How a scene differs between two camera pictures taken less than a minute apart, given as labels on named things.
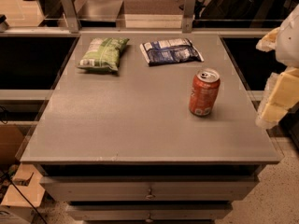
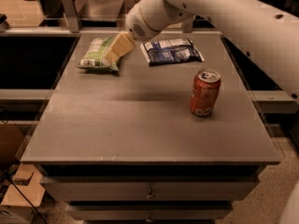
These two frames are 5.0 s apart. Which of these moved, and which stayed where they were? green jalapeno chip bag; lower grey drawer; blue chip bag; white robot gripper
Moved: white robot gripper
Stayed: blue chip bag; lower grey drawer; green jalapeno chip bag
